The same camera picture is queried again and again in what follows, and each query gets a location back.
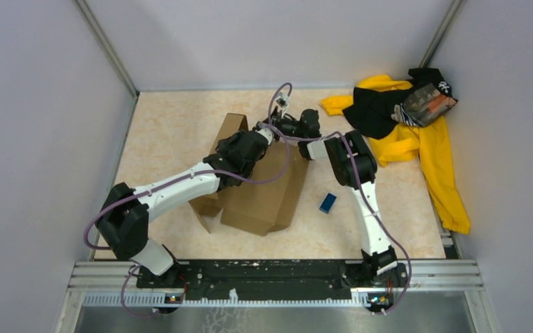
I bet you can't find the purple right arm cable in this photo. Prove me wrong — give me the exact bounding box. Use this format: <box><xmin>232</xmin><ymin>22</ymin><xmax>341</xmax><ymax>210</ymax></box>
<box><xmin>266</xmin><ymin>82</ymin><xmax>412</xmax><ymax>316</ymax></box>

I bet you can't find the black cloth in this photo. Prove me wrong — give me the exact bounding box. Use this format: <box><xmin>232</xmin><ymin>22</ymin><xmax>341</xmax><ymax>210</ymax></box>
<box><xmin>342</xmin><ymin>67</ymin><xmax>446</xmax><ymax>139</ymax></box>

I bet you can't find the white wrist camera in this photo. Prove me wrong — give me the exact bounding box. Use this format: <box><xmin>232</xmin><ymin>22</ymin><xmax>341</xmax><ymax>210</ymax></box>
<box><xmin>254</xmin><ymin>128</ymin><xmax>274</xmax><ymax>146</ymax></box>
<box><xmin>275</xmin><ymin>92</ymin><xmax>290</xmax><ymax>113</ymax></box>

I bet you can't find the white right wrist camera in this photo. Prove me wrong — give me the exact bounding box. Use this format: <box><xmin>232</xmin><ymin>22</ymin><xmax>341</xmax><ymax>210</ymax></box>
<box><xmin>275</xmin><ymin>92</ymin><xmax>290</xmax><ymax>113</ymax></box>

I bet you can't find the small blue block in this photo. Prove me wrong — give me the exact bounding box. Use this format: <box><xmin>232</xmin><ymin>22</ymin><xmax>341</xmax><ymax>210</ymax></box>
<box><xmin>319</xmin><ymin>193</ymin><xmax>337</xmax><ymax>214</ymax></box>

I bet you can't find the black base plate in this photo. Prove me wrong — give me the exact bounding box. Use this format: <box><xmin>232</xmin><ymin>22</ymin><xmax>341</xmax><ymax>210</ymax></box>
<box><xmin>136</xmin><ymin>259</ymin><xmax>407</xmax><ymax>301</ymax></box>

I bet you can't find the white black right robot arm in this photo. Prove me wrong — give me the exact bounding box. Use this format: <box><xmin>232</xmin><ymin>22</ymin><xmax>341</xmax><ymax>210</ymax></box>
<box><xmin>254</xmin><ymin>109</ymin><xmax>398</xmax><ymax>286</ymax></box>

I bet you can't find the yellow cloth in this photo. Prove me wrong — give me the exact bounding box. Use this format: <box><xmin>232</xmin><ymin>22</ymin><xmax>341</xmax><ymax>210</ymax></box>
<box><xmin>320</xmin><ymin>74</ymin><xmax>471</xmax><ymax>234</ymax></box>

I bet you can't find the patterned grey pouch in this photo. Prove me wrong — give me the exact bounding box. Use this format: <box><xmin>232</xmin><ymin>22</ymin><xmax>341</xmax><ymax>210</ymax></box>
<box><xmin>391</xmin><ymin>80</ymin><xmax>458</xmax><ymax>128</ymax></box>

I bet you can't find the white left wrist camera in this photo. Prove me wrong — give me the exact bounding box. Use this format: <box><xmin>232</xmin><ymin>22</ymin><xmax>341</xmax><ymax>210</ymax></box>
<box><xmin>254</xmin><ymin>128</ymin><xmax>274</xmax><ymax>146</ymax></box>

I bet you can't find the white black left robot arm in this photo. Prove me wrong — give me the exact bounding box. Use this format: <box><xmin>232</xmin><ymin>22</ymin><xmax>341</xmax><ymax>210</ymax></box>
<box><xmin>93</xmin><ymin>129</ymin><xmax>273</xmax><ymax>287</ymax></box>

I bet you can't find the brown cardboard box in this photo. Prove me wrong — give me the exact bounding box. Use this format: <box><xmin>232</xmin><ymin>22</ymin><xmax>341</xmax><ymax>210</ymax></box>
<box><xmin>189</xmin><ymin>112</ymin><xmax>310</xmax><ymax>237</ymax></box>

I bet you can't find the aluminium frame rail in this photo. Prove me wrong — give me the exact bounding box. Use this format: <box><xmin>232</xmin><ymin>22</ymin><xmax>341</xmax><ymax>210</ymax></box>
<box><xmin>56</xmin><ymin>259</ymin><xmax>499</xmax><ymax>332</ymax></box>

